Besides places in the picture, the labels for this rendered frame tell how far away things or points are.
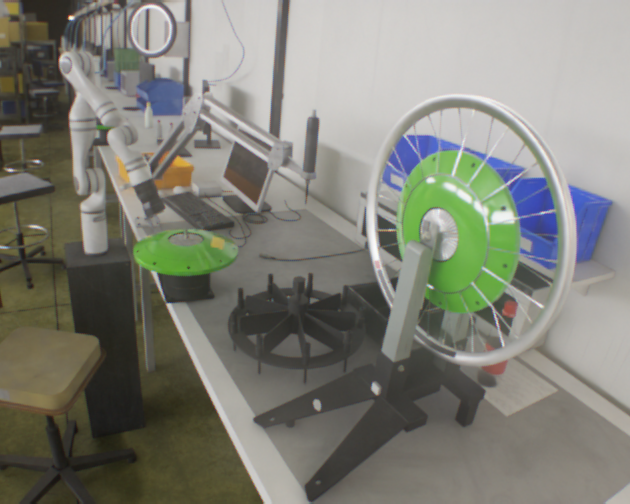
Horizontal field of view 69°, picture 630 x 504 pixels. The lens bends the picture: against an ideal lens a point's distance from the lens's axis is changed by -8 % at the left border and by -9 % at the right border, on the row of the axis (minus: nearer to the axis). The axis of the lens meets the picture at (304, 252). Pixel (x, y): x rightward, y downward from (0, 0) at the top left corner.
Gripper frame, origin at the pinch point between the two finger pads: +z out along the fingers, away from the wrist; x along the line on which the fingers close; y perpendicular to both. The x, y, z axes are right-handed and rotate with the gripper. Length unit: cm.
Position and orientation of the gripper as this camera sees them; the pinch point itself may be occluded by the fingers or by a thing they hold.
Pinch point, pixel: (158, 231)
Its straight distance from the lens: 180.2
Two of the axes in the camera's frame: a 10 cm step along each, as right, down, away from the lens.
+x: 3.1, -3.6, 8.8
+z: 3.6, 9.0, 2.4
